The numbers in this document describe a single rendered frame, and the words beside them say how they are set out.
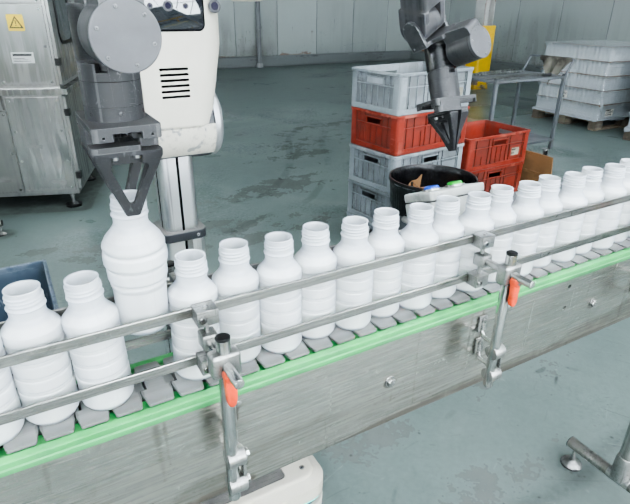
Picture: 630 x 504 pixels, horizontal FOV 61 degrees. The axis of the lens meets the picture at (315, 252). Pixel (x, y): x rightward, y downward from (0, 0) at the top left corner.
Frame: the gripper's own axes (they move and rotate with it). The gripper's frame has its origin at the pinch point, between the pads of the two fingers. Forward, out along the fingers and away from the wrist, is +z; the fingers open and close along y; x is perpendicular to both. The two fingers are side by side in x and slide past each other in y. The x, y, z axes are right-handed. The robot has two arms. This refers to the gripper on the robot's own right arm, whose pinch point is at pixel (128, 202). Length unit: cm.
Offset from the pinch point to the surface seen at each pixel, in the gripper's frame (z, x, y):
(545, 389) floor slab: 124, 161, -45
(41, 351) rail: 13.2, -11.4, 3.8
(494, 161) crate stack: 77, 270, -185
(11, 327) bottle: 11.2, -13.6, 1.0
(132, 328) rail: 13.3, -2.2, 3.8
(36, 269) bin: 31, -11, -56
